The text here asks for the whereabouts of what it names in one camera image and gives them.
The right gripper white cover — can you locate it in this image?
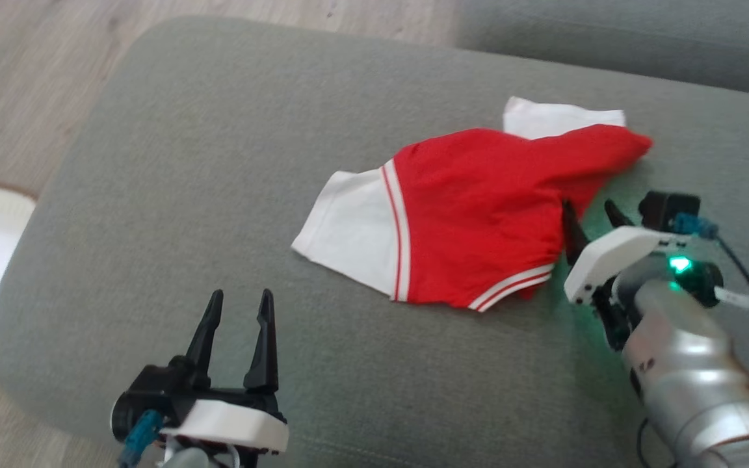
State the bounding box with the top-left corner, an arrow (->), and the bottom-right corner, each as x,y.
561,199 -> 725,352

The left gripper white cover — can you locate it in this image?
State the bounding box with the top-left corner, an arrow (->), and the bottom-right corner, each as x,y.
160,289 -> 289,454

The red white striped jersey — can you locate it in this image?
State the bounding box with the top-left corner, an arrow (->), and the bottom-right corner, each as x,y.
291,96 -> 653,313

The large grey sofa seat cushion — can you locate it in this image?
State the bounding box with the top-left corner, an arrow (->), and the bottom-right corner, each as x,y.
0,14 -> 749,468

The small grey sofa seat cushion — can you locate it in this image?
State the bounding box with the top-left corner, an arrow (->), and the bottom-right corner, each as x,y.
456,0 -> 749,99

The right white cable clip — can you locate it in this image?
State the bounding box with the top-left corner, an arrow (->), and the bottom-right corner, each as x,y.
715,286 -> 749,310

